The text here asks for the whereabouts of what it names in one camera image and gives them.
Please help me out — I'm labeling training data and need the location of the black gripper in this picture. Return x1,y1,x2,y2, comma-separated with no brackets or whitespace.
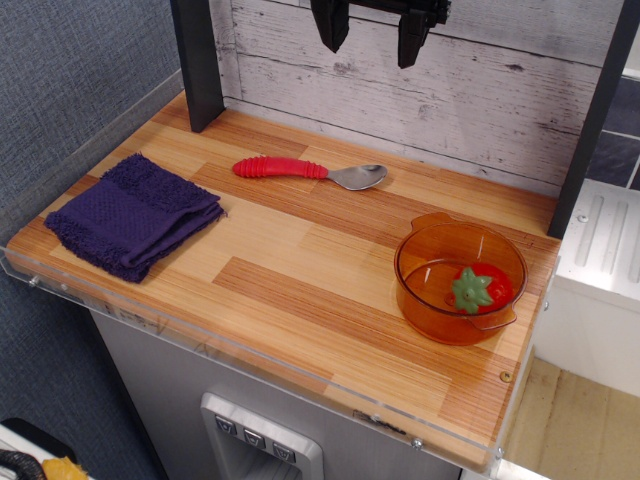
310,0,451,69

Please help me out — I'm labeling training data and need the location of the purple terry cloth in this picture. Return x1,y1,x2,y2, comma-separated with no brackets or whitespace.
44,153,225,283

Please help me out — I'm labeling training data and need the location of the clear acrylic table edge guard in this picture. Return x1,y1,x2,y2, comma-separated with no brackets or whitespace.
3,247,538,476

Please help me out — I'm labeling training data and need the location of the orange transparent plastic pot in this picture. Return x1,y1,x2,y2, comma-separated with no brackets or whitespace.
394,213,528,346

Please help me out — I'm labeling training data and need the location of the red toy strawberry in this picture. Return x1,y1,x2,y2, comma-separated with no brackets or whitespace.
451,263,514,315

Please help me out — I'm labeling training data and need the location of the white toy appliance right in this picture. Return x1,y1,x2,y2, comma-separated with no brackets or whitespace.
533,180,639,395

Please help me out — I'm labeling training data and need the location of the grey toy fridge cabinet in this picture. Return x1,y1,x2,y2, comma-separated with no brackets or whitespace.
93,313,461,479

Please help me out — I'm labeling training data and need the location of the silver dispenser panel with buttons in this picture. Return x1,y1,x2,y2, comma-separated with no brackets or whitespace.
200,393,325,479

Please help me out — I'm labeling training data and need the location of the yellow object bottom left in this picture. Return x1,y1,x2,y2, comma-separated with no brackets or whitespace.
42,457,90,480

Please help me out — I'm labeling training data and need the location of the red-handled metal spoon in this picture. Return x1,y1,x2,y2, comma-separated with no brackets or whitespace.
232,156,388,191

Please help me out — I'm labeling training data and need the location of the black left support post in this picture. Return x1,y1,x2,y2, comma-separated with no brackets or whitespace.
170,0,225,133

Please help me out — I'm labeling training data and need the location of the black support post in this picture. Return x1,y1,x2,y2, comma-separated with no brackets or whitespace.
170,0,225,133
547,0,639,240

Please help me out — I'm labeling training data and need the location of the black right support post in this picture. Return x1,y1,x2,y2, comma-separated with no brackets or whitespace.
547,0,639,240

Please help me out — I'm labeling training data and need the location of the black braided cable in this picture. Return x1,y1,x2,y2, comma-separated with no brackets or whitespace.
0,448,47,480

